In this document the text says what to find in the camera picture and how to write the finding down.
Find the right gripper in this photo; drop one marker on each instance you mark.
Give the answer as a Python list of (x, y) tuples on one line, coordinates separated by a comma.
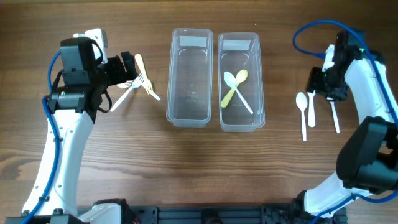
[(323, 90)]

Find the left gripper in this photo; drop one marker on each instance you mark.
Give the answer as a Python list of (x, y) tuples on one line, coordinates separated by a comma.
[(125, 66)]

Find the white fork long diagonal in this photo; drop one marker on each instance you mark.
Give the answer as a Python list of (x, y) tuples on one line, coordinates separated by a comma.
[(134, 84)]

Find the yellow plastic fork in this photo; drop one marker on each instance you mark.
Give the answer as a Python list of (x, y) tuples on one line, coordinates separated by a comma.
[(140, 64)]

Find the white spoon short thick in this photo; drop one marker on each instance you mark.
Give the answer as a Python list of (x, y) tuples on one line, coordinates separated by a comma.
[(311, 109)]

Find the yellow plastic spoon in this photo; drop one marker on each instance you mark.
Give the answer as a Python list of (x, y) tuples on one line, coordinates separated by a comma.
[(240, 77)]

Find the white spoon top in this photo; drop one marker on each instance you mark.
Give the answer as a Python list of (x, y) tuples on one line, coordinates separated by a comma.
[(232, 82)]

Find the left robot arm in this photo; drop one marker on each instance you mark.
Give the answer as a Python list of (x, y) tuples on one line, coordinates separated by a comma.
[(71, 107)]

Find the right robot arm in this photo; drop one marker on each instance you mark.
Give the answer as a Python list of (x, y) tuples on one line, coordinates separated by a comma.
[(366, 167)]

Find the left clear plastic container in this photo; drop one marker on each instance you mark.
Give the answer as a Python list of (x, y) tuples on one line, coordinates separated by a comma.
[(190, 78)]

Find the clear plastic container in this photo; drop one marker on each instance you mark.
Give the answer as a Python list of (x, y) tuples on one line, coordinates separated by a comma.
[(241, 51), (190, 78)]

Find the right clear plastic container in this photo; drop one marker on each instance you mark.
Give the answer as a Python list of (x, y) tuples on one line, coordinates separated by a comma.
[(241, 51)]

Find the cream white plastic fork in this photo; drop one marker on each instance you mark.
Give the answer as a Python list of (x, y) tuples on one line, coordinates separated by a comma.
[(126, 84)]

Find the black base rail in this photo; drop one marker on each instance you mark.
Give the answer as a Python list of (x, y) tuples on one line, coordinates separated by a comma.
[(264, 214)]

